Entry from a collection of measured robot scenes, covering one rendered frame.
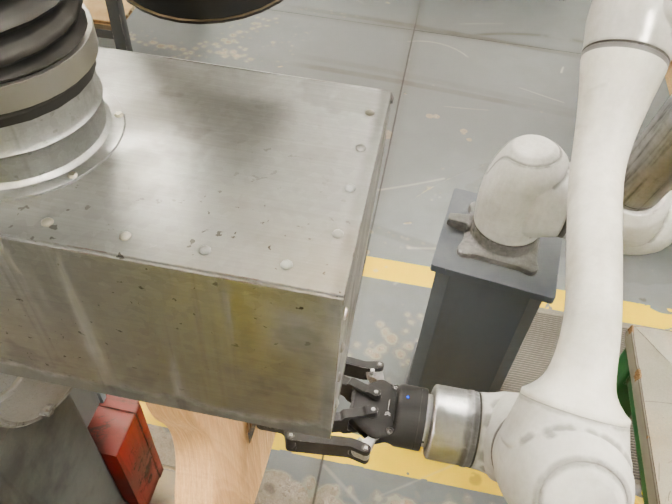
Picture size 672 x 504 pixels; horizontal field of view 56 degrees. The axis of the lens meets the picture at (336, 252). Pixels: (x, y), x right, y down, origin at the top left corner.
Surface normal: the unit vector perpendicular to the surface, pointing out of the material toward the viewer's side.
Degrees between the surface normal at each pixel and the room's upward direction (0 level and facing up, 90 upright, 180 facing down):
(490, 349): 90
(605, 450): 22
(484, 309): 90
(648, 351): 0
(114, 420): 0
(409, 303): 0
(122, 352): 90
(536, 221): 91
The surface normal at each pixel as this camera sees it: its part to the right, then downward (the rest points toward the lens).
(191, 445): -0.18, 0.61
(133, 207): 0.05, -0.67
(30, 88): 0.69, 0.55
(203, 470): -0.17, 0.35
